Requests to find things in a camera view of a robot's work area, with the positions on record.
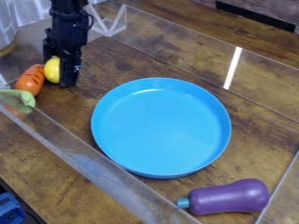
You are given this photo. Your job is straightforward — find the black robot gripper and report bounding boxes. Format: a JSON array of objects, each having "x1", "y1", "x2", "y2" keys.
[{"x1": 43, "y1": 0, "x2": 94, "y2": 88}]

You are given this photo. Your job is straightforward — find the yellow toy lemon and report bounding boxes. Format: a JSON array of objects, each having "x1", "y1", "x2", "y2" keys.
[{"x1": 44, "y1": 57, "x2": 60, "y2": 83}]

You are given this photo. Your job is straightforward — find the orange toy carrot green leaves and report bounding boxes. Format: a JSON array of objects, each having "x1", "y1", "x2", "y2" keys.
[{"x1": 0, "y1": 64, "x2": 46, "y2": 114}]

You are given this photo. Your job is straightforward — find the blue round plastic tray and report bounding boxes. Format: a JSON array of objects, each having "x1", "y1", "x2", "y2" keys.
[{"x1": 91, "y1": 78, "x2": 231, "y2": 179}]

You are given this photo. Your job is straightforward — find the white lattice curtain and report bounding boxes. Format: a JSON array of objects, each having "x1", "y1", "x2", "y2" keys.
[{"x1": 0, "y1": 0, "x2": 107, "y2": 50}]

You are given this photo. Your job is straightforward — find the dark wooden furniture edge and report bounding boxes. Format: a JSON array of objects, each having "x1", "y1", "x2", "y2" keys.
[{"x1": 216, "y1": 0, "x2": 295, "y2": 33}]

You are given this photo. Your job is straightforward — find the blue plastic object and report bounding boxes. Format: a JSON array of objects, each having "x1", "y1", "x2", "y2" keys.
[{"x1": 0, "y1": 192, "x2": 25, "y2": 224}]

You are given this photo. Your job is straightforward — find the purple toy eggplant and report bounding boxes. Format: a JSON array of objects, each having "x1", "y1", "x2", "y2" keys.
[{"x1": 176, "y1": 178, "x2": 270, "y2": 215}]

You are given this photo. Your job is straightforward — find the clear acrylic barrier wall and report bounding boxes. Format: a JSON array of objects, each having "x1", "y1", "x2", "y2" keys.
[{"x1": 0, "y1": 0, "x2": 299, "y2": 224}]

